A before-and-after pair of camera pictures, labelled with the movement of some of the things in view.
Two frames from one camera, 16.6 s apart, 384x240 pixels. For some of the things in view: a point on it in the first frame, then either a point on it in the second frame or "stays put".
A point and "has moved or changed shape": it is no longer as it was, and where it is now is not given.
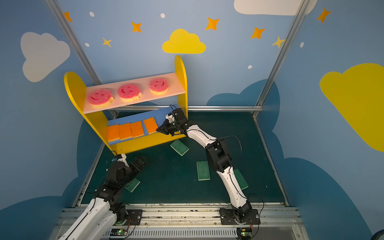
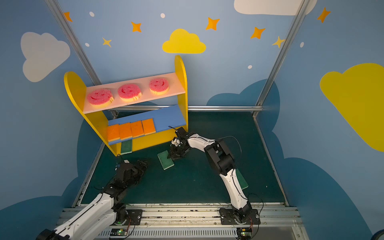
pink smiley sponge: (100, 98) stays put
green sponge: (203, 170) to (126, 147)
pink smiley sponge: (158, 86) stays put
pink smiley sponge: (129, 92) stays put
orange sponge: (125, 131) stays put
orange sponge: (113, 133) stays put
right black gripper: (171, 127) to (176, 150)
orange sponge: (137, 129) stays put
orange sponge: (151, 125) has moved or changed shape
